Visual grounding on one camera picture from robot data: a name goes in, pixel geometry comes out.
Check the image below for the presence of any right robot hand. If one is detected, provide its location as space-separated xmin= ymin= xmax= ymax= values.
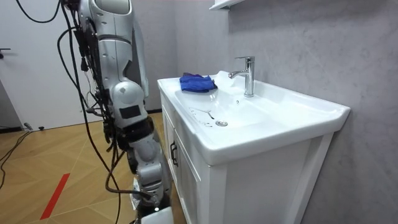
xmin=136 ymin=198 xmax=175 ymax=224

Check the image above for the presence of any white vanity cabinet with sink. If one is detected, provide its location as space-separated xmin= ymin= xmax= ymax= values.
xmin=157 ymin=70 xmax=351 ymax=224

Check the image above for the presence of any red floor tape strip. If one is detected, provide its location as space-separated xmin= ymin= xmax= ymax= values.
xmin=39 ymin=172 xmax=71 ymax=221

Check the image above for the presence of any blue cloth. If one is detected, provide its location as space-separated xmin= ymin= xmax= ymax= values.
xmin=178 ymin=72 xmax=218 ymax=93

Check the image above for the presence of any robot body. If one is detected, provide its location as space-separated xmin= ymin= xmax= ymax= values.
xmin=60 ymin=0 xmax=150 ymax=153

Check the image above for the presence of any chrome faucet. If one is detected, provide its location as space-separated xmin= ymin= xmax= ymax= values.
xmin=228 ymin=55 xmax=256 ymax=98

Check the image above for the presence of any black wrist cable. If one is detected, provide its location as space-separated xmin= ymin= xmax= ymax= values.
xmin=104 ymin=151 xmax=153 ymax=200

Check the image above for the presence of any black hanging cable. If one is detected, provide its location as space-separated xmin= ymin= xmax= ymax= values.
xmin=57 ymin=4 xmax=123 ymax=224

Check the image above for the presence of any black floor cable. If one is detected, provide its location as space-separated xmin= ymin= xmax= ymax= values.
xmin=0 ymin=130 xmax=32 ymax=190

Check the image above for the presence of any white wall shelf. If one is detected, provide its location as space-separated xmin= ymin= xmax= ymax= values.
xmin=208 ymin=0 xmax=246 ymax=11

